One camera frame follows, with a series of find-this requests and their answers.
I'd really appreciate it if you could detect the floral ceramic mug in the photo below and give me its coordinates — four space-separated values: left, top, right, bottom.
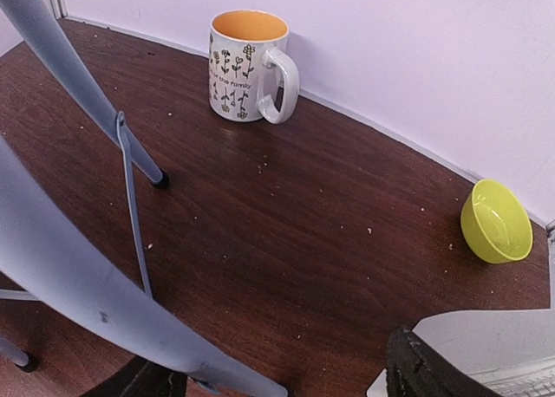
209 10 300 125

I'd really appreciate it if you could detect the small yellow-green bowl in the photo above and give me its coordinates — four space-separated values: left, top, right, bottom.
460 179 533 264

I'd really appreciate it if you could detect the white perforated music stand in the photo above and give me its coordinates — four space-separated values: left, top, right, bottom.
1 0 287 396

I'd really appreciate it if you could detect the white metronome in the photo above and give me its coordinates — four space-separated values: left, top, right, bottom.
366 309 554 396

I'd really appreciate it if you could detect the black right gripper triangular left finger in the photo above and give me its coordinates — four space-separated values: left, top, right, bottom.
82 356 188 397

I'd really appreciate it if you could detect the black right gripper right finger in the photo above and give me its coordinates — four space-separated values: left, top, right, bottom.
386 327 497 397

